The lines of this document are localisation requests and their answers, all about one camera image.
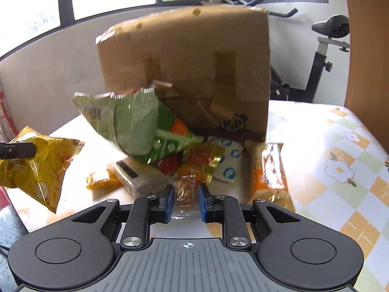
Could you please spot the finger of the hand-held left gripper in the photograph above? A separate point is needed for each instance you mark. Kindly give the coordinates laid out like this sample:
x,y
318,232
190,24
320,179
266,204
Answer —
x,y
18,149

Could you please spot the red patterned cloth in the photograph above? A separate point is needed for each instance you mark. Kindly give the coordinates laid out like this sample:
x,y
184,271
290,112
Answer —
x,y
7,118

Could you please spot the small orange yellow packet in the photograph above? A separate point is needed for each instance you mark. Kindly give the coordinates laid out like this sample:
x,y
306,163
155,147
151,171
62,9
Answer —
x,y
100,181

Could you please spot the brown cardboard box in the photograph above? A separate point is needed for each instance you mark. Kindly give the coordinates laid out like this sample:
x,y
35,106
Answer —
x,y
188,51

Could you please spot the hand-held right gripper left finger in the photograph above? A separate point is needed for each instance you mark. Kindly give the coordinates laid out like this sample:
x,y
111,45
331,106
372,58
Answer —
x,y
167,206

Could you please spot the yellow chip bag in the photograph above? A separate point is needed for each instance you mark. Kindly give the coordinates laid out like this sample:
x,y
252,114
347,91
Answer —
x,y
45,176

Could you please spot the white packet with dark label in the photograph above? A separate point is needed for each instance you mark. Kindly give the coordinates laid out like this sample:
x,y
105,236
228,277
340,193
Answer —
x,y
142,182

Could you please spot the white blue-dotted packet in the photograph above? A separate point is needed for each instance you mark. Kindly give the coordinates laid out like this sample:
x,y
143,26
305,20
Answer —
x,y
229,164

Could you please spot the gold orange snack packet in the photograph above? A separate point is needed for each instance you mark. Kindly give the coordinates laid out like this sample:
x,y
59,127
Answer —
x,y
202,158

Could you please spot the floral checked tablecloth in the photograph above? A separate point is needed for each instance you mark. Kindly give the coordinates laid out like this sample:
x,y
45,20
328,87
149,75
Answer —
x,y
334,146

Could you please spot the grey fuzzy cloth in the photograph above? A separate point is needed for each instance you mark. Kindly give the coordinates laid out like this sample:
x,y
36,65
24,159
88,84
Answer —
x,y
10,237

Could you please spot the red snack packet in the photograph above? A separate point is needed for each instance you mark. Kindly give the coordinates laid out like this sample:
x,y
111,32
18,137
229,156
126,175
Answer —
x,y
170,165

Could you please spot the clear nut packet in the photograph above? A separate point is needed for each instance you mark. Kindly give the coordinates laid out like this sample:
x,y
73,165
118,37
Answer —
x,y
184,193

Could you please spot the orange white bar packet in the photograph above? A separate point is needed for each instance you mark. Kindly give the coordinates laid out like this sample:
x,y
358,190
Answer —
x,y
269,173

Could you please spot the wooden panel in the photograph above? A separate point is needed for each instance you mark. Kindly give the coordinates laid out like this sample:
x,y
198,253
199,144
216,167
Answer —
x,y
367,51

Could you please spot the black exercise bike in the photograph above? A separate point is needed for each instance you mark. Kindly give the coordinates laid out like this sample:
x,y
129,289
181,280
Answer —
x,y
314,70

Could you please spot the large green snack bag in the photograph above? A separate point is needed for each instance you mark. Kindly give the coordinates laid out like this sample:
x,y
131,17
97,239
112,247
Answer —
x,y
133,127

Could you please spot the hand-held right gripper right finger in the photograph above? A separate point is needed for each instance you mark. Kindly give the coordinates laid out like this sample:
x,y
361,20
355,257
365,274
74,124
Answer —
x,y
204,206

